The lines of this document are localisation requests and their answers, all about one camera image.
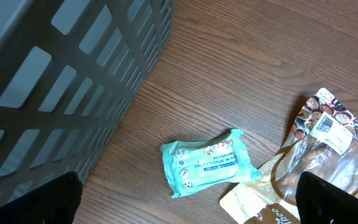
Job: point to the brown paper bread bag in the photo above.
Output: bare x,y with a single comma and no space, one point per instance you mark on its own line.
324,141

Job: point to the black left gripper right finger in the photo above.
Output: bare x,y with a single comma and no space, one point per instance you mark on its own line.
319,201

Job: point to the mint wet wipes pack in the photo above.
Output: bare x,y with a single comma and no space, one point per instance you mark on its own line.
192,166

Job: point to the grey plastic mesh basket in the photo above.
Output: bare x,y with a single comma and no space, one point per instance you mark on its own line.
69,71

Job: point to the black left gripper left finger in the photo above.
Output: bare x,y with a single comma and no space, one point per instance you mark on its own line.
54,202

